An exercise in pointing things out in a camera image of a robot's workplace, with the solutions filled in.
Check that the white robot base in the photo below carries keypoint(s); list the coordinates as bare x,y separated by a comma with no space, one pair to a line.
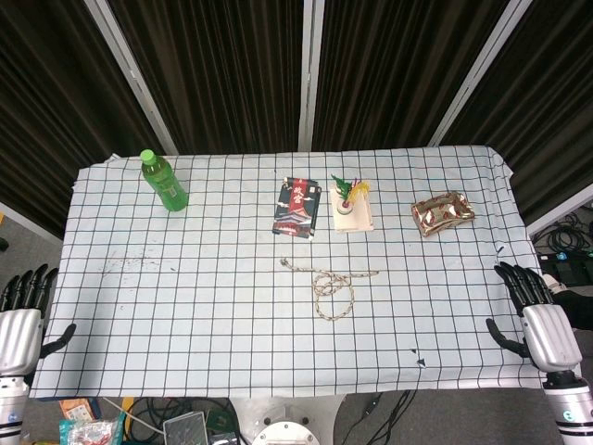
287,424

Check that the grey metal frame post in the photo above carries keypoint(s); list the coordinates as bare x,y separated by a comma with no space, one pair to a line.
308,74
477,69
129,69

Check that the black shoe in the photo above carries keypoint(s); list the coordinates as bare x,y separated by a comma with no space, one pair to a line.
574,308

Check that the green plastic bottle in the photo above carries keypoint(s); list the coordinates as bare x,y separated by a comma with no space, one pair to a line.
165,183

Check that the gold red foil packet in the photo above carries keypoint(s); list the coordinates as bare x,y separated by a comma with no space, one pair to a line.
442,214

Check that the black curtain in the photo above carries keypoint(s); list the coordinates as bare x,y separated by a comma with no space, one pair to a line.
218,69

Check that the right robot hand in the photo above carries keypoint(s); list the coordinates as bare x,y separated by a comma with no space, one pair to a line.
546,331

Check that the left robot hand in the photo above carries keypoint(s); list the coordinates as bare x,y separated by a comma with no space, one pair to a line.
18,331

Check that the teal snack packet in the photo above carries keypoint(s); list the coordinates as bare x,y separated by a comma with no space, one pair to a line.
90,431

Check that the white grid tablecloth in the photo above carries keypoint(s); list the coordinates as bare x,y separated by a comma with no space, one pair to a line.
231,301

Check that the black power equipment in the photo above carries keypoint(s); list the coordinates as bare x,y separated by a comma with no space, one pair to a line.
567,266

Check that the silver screen device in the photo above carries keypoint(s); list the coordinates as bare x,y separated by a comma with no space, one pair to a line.
186,429

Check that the beige card with tassel ornament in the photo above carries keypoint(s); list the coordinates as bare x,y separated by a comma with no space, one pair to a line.
352,208

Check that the orange paper packet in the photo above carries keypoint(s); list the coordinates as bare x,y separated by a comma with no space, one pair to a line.
79,409

